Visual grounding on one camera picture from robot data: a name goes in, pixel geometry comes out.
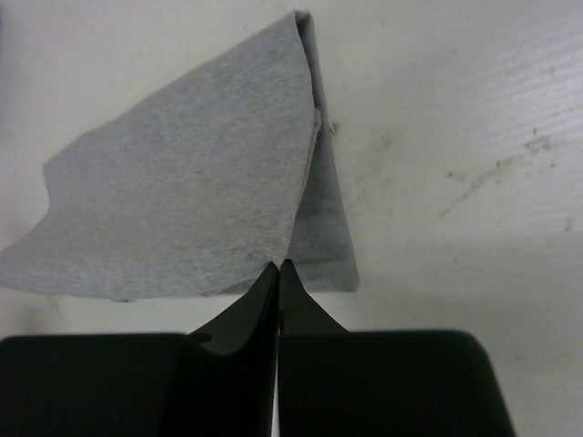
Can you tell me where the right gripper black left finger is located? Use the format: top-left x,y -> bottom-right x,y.
1,264 -> 279,436

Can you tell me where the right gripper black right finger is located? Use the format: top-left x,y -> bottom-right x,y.
278,260 -> 515,436

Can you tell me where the grey tank top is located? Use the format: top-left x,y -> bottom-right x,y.
1,11 -> 358,301

